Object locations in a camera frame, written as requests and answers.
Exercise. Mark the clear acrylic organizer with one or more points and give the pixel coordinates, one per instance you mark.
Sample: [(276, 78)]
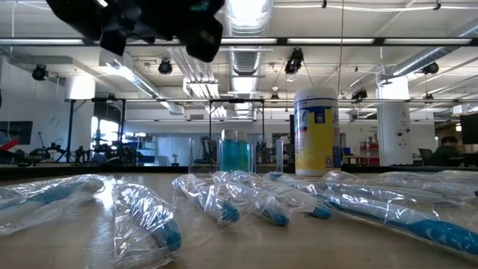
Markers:
[(274, 157)]

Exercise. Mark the person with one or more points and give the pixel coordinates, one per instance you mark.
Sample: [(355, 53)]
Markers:
[(446, 153)]

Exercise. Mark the small red object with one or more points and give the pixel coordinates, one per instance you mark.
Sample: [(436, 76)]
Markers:
[(9, 145)]

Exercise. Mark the orange white toothbrush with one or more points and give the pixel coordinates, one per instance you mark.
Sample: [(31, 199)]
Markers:
[(429, 177)]

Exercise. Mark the teal mouthwash bottle white cap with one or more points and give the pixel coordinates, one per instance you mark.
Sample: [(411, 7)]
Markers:
[(228, 157), (243, 157)]

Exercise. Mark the white rectangular ceiling duct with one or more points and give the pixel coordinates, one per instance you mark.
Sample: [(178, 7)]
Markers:
[(142, 84)]

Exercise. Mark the yellow white wipes canister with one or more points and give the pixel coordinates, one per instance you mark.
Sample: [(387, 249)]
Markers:
[(317, 142)]

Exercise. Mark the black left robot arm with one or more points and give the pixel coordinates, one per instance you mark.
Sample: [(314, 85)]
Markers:
[(74, 18)]

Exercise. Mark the red shelf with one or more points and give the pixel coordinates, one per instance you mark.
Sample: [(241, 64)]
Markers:
[(369, 160)]

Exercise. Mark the silver round ventilation duct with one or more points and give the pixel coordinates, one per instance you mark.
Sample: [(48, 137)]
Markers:
[(429, 56), (246, 67)]

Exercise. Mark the black table edge rail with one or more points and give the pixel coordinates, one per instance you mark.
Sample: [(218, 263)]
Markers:
[(112, 172)]

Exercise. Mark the white round pillar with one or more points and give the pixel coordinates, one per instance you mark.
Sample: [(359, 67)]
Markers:
[(394, 123)]

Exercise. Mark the white cylindrical duct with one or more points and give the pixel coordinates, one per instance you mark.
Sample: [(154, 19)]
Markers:
[(79, 87)]

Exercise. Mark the dark wall panel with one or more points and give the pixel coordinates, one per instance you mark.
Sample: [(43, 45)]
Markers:
[(22, 132)]

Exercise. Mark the purple white toothbrush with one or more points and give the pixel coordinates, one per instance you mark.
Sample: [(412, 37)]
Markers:
[(373, 196), (411, 191)]

